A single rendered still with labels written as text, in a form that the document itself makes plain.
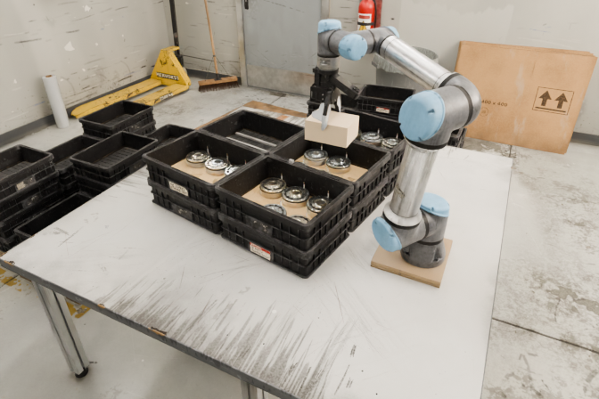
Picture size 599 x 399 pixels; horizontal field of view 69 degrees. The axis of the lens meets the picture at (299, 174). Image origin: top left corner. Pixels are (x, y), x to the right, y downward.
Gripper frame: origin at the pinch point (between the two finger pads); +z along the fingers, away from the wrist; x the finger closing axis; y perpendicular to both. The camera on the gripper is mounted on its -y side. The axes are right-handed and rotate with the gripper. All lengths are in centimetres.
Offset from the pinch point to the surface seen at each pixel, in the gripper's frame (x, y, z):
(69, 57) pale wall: -149, 335, 52
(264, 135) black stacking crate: -29, 46, 27
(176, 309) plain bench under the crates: 67, 23, 40
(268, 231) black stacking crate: 36.2, 6.9, 25.5
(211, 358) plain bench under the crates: 76, 3, 40
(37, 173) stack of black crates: 12, 167, 56
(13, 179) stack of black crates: 25, 167, 53
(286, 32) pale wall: -287, 168, 40
